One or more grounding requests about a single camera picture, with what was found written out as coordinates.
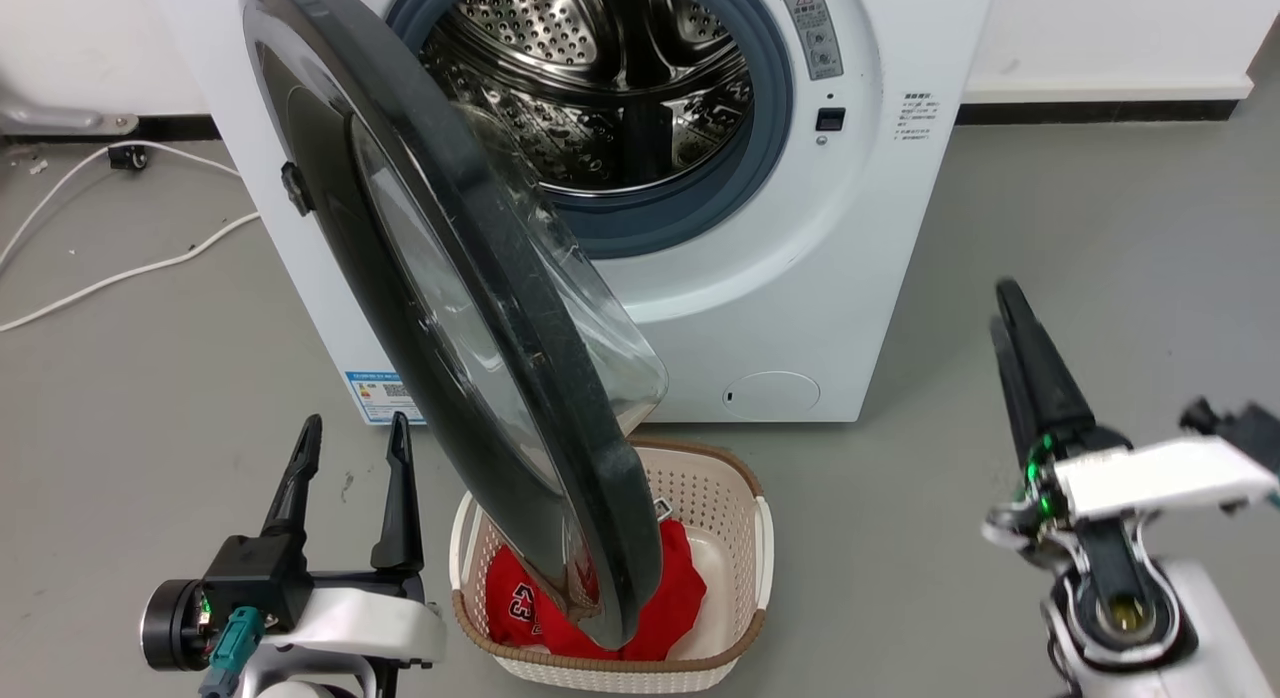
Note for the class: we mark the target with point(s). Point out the black door lock socket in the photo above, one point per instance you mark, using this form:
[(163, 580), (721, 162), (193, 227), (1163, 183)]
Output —
[(830, 119)]

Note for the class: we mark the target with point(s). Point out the white front-load washing machine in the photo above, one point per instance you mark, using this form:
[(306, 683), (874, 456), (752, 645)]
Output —
[(800, 278)]

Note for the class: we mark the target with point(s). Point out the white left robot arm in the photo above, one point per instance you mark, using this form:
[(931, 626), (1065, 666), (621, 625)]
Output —
[(300, 690)]

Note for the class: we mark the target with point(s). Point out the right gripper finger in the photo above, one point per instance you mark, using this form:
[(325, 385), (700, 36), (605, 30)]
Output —
[(1050, 378), (1012, 398)]

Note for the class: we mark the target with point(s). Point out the right gripper body white green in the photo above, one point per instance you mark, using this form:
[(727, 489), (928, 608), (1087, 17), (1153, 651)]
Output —
[(1150, 478)]

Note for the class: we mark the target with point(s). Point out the red jersey garment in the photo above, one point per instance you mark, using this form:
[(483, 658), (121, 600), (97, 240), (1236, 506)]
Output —
[(670, 598)]

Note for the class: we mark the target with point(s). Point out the round white filter cover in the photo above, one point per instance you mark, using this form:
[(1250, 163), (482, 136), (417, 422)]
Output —
[(775, 395)]

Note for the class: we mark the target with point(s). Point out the grey metal floor bracket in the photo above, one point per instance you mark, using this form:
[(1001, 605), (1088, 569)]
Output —
[(60, 118)]

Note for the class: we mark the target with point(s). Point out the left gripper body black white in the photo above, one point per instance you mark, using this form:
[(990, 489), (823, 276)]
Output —
[(260, 578)]

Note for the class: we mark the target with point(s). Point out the grey-blue rubber door gasket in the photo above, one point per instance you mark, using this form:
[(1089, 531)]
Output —
[(700, 203)]

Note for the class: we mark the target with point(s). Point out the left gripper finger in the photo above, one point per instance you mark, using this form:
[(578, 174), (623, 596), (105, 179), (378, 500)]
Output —
[(400, 508), (293, 488)]

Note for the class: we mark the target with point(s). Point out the grey warning sticker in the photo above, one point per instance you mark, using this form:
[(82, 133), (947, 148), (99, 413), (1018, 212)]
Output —
[(813, 33)]

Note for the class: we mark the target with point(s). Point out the black round glass washer door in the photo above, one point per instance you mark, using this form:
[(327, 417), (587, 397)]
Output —
[(480, 278)]

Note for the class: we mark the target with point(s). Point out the cream laundry basket brown rim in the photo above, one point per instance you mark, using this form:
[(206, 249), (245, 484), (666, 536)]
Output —
[(722, 498)]

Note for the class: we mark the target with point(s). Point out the perforated steel washer drum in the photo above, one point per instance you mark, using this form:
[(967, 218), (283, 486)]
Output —
[(520, 18)]

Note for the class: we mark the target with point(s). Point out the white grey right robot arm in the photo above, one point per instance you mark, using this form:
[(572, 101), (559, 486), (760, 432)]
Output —
[(1200, 618)]

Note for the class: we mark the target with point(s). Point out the blue white energy label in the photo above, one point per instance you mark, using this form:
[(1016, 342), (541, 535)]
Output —
[(378, 396)]

